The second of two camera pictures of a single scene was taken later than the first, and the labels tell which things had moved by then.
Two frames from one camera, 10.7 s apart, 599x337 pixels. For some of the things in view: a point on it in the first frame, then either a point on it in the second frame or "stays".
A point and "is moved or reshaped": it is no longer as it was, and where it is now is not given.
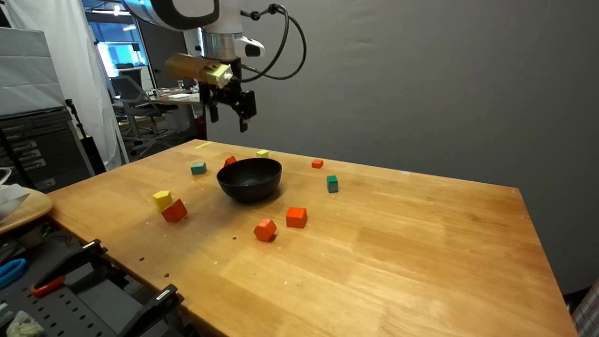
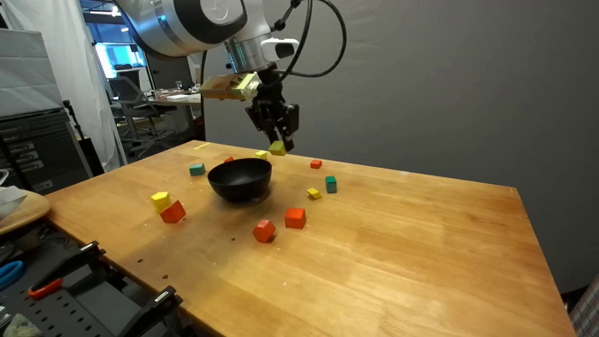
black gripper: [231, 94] -> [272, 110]
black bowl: [251, 178] is moved or reshaped
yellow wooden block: [263, 154] stays
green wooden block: [332, 182] stays
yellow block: [162, 198] stays
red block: [296, 215] stays
